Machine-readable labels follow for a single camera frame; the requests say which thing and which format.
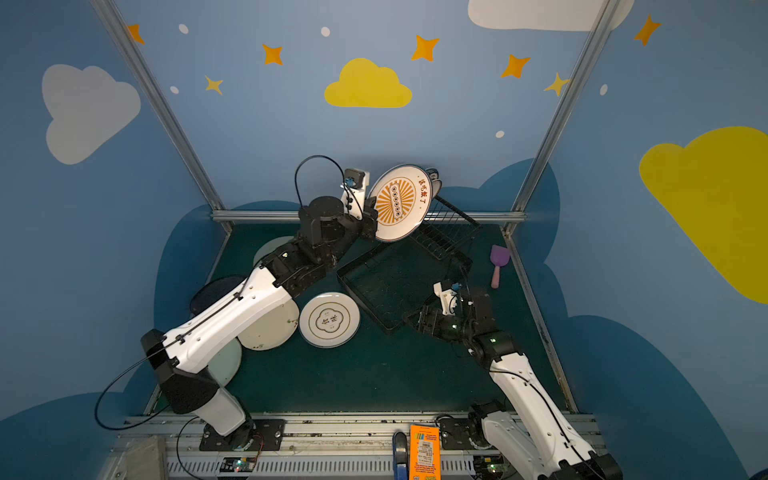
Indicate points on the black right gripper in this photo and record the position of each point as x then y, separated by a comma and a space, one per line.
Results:
430, 318

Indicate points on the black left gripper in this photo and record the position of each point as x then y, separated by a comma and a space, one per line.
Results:
368, 223

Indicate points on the black wire dish rack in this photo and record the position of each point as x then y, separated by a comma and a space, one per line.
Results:
391, 281

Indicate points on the sunburst plate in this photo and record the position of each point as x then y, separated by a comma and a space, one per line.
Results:
436, 182
402, 198

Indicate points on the white plate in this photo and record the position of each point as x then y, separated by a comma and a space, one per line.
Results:
329, 320

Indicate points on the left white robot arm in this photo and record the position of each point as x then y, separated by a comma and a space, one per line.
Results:
180, 357

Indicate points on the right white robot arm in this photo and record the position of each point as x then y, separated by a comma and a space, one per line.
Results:
549, 447

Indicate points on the grey-green plain plate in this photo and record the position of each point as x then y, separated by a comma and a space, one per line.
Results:
269, 247

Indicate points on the orange box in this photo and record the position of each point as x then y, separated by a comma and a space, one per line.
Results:
424, 453

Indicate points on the cream floral plate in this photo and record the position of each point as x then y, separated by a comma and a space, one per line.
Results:
272, 329

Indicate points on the dark navy plate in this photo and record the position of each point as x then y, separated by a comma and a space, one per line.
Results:
213, 292

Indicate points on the mint green leaf plate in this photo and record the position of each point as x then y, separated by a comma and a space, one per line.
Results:
225, 364

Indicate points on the small green circuit board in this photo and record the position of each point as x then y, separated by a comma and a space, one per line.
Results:
237, 465

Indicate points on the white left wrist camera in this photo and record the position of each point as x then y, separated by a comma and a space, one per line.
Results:
355, 183

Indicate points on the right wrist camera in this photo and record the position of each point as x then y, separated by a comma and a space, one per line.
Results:
448, 295

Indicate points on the purple scoop, pink handle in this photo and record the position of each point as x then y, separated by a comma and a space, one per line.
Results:
499, 257

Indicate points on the blue tool handle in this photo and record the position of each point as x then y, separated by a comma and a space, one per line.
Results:
400, 455

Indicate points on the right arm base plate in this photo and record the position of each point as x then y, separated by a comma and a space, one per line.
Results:
455, 433

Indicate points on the aluminium frame rail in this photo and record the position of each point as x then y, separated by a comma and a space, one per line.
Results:
270, 217

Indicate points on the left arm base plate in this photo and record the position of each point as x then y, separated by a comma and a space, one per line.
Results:
267, 433

